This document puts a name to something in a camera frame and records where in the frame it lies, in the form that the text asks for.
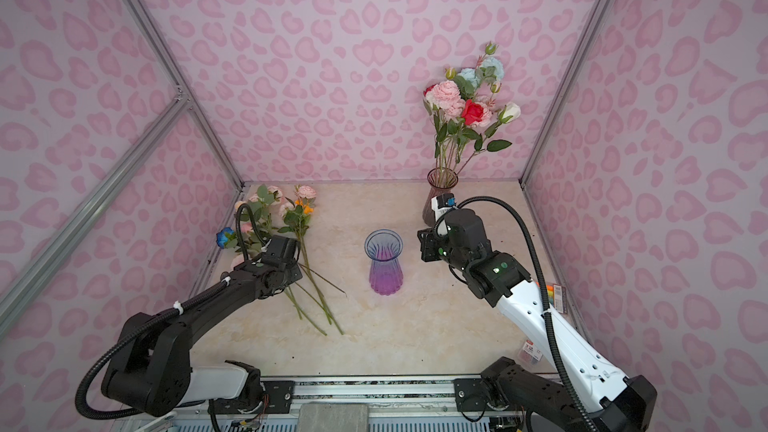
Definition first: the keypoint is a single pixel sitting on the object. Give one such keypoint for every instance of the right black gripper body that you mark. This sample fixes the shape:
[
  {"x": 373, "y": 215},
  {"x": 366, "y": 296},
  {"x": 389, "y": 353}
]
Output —
[{"x": 432, "y": 246}]

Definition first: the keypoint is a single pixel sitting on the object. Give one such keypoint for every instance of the purple blue glass vase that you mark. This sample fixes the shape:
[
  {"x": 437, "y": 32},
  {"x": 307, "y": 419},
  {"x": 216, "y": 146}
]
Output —
[{"x": 383, "y": 247}]

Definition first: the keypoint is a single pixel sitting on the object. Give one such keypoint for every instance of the smoky pink glass vase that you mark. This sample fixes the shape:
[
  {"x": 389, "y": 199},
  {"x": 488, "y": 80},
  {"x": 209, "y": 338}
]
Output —
[{"x": 435, "y": 192}]

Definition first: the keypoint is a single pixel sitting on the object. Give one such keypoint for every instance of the pink carnation sprig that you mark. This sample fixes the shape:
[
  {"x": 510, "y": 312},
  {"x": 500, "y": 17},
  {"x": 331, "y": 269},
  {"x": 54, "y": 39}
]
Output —
[{"x": 446, "y": 107}]

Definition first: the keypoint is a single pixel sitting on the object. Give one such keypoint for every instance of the pink flower sprig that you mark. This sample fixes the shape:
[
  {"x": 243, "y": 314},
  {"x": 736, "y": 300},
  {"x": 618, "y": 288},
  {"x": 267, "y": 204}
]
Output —
[{"x": 488, "y": 105}]

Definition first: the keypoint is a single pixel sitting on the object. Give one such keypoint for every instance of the red rose long stem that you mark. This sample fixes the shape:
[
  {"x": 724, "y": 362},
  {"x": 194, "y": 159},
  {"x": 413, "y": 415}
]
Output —
[{"x": 429, "y": 89}]

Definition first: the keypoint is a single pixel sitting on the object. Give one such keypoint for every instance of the white rose long stem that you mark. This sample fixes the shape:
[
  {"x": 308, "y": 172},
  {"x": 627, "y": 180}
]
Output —
[{"x": 510, "y": 111}]

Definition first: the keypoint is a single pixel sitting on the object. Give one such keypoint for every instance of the small red rose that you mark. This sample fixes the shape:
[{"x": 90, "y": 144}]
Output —
[{"x": 459, "y": 137}]

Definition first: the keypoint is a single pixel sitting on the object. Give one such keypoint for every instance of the light blue flower sprig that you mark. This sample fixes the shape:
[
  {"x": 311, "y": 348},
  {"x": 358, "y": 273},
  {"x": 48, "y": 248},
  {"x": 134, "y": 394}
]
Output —
[{"x": 488, "y": 71}]

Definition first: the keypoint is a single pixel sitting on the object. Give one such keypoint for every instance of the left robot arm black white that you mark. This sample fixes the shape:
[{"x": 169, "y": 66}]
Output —
[{"x": 149, "y": 369}]

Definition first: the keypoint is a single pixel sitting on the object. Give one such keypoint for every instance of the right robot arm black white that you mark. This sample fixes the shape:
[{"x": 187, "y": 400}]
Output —
[{"x": 591, "y": 394}]

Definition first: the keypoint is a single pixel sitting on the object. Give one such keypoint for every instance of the orange flower stem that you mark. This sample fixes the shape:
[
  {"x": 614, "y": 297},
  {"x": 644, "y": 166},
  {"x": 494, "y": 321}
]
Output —
[{"x": 297, "y": 217}]

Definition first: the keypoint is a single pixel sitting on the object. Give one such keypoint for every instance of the small clock card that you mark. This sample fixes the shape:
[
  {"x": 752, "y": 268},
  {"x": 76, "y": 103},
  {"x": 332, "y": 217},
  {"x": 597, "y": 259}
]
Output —
[{"x": 529, "y": 353}]

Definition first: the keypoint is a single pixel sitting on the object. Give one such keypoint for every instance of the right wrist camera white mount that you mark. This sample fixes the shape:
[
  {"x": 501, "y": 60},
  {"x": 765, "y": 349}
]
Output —
[{"x": 439, "y": 205}]

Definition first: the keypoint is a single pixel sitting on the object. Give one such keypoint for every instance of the colourful packet at wall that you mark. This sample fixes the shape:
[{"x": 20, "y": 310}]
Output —
[{"x": 557, "y": 297}]

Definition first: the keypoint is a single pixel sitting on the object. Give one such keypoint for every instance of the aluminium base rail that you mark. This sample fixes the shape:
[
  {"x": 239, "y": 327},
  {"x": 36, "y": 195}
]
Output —
[{"x": 396, "y": 403}]

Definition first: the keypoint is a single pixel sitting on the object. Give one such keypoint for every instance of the grey block on rail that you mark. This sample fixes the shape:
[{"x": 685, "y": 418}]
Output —
[{"x": 333, "y": 417}]

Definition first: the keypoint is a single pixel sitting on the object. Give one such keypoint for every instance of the blue flower at wall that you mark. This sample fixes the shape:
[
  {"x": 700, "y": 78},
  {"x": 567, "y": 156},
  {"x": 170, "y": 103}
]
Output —
[{"x": 226, "y": 238}]

